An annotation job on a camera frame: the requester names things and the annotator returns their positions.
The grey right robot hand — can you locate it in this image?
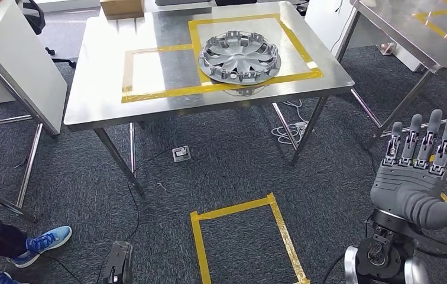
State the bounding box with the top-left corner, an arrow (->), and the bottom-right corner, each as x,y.
369,109 -> 447,231

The silver wheel hubcap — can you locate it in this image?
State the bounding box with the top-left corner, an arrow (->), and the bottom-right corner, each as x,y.
197,30 -> 282,86

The white workbench table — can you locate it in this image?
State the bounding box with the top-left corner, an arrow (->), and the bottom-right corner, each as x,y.
63,1 -> 355,197

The black office chair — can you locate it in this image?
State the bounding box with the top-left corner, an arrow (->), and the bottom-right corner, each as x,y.
20,0 -> 77,68

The white panel desk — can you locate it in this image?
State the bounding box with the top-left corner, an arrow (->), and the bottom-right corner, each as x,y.
0,0 -> 69,224

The brown cardboard box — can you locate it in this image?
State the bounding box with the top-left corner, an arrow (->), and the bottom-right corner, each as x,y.
100,0 -> 146,20

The white cabinet panel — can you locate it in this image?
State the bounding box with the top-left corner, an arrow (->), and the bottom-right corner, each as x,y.
305,0 -> 424,73

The white floor socket box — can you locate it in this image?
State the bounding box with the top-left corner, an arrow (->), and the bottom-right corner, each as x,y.
171,146 -> 192,163

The black right wrist camera bracket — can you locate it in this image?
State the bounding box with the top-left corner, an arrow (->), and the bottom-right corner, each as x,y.
403,225 -> 447,263

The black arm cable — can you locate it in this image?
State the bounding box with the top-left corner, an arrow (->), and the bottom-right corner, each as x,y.
321,253 -> 346,284

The white cable bundle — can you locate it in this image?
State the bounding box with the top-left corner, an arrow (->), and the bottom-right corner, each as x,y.
271,99 -> 315,146

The metal frame table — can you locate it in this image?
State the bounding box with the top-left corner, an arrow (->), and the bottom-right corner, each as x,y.
335,0 -> 447,149

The black floor cable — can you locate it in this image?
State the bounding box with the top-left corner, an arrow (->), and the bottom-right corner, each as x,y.
123,148 -> 174,242

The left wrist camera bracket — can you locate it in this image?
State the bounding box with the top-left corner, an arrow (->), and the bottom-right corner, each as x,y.
102,241 -> 134,284

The white power cable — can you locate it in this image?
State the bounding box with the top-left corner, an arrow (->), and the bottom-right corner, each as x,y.
330,0 -> 355,54

